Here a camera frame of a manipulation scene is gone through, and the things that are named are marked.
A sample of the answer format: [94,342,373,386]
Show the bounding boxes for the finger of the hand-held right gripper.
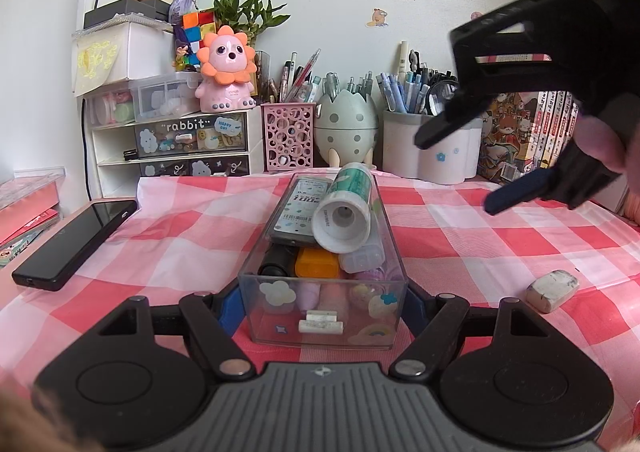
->
[415,0,596,150]
[484,142,626,217]

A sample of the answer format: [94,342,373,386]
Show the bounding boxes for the white storage box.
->
[122,22,176,81]

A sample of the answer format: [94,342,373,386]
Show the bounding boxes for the small colourful toy figure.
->
[172,27,201,73]

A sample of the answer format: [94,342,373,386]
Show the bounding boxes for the clear plastic drawer tray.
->
[237,171,411,348]

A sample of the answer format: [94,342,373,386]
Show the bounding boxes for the white drawer organizer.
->
[84,107,265,200]

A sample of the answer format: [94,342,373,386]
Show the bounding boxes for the white flower-shaped pen holder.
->
[382,109,483,184]

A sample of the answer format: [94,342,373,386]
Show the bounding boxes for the green egg-shaped pen holder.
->
[314,91,379,168]

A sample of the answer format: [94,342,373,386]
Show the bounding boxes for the colourful booklet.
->
[0,224,61,268]

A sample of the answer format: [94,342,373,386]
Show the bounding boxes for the green white glue stick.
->
[312,162,375,254]

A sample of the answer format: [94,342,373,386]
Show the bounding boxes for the person's left forearm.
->
[0,382,96,452]

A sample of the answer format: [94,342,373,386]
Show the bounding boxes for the pink box with clear lid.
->
[0,167,67,245]

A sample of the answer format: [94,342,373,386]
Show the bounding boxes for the person's right hand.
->
[575,112,640,174]

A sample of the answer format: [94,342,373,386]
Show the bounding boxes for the orange highlighter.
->
[294,247,341,279]

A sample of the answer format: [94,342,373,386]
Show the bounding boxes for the clear glass vase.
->
[255,51,272,103]

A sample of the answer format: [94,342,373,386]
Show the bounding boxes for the pink bag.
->
[620,192,640,228]

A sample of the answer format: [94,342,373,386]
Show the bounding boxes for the pink checkered tablecloth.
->
[0,167,640,433]

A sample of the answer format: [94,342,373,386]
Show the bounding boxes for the clear bag with yellow print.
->
[72,27,131,98]

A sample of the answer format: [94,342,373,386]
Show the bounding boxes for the pens in flower-shaped holder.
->
[375,39,461,115]

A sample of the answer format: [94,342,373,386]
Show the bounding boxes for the black smartphone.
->
[11,199,138,292]

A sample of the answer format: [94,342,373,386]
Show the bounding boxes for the pink lion toy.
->
[194,26,258,114]

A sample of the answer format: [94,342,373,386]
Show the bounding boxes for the pens in egg holder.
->
[320,72,376,104]

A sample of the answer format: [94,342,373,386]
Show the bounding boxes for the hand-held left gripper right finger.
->
[389,284,546,380]

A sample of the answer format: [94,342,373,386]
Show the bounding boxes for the white eraser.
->
[525,270,581,310]

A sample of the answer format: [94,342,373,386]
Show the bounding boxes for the green bamboo plant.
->
[214,0,292,48]

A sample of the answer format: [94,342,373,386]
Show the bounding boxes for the clear lidded storage box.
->
[131,72,205,123]

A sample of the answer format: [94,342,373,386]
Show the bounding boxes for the cartoon cover comic book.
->
[477,92,548,183]

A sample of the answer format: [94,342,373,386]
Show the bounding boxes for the pens in pink holder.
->
[270,49,323,105]

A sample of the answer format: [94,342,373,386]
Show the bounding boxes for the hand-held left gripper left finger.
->
[97,284,257,380]

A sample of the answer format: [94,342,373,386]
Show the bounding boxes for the black marker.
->
[260,246,298,278]

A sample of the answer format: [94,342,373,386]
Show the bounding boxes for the dark grey flat box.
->
[84,0,161,30]

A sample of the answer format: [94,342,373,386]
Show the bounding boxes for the clear box with pink items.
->
[85,89,136,128]

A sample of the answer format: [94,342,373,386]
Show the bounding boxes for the black magnifying glass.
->
[427,79,458,115]

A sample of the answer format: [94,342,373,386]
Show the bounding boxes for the black box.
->
[125,0,173,23]

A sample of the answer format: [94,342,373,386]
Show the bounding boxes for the colourful puzzle cube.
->
[181,9,218,45]

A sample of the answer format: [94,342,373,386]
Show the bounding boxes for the purple mechanical pencil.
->
[297,281,322,314]

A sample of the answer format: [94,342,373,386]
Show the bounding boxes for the pink perforated pen holder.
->
[261,102,317,172]

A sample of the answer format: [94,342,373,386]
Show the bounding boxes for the white purple glitter pen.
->
[351,268,397,314]

